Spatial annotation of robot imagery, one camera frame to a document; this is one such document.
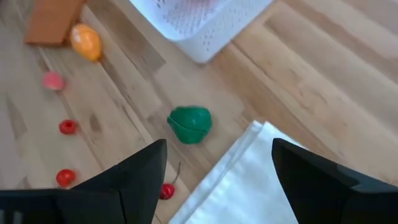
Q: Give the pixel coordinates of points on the orange folded cloth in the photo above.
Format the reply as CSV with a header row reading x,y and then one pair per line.
x,y
53,21

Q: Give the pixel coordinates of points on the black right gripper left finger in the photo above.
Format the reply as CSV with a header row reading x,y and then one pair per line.
x,y
143,180

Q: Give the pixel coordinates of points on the white folded cloth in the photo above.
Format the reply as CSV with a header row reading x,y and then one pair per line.
x,y
242,186

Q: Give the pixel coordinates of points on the dark red toy cherry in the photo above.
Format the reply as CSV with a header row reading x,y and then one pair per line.
x,y
167,191

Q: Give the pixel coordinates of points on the red toy raspberry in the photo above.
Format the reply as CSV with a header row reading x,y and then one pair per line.
x,y
68,127

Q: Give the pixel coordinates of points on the green toy pepper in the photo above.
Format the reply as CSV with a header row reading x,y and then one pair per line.
x,y
189,124

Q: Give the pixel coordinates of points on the white perforated plastic basket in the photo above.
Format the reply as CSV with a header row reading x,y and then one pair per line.
x,y
202,37

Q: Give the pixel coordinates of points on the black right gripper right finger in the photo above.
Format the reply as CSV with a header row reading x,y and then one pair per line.
x,y
311,186

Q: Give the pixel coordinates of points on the orange toy pepper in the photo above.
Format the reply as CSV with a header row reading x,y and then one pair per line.
x,y
85,42

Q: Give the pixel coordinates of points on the pink toy peach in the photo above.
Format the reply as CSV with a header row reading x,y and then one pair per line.
x,y
53,81

